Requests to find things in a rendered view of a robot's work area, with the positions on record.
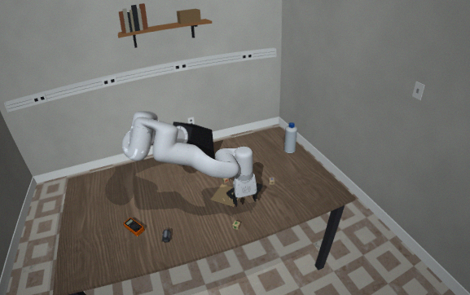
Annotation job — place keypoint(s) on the tan flat mat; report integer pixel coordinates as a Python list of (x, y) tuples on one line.
[(221, 196)]

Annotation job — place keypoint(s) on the white plastic bottle with blue cap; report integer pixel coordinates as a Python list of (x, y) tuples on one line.
[(290, 138)]

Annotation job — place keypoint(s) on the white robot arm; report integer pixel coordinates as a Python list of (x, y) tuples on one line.
[(170, 146)]

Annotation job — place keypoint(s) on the orange multimeter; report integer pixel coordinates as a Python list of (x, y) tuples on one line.
[(134, 226)]

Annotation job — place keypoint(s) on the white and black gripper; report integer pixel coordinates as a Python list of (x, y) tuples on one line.
[(244, 188)]

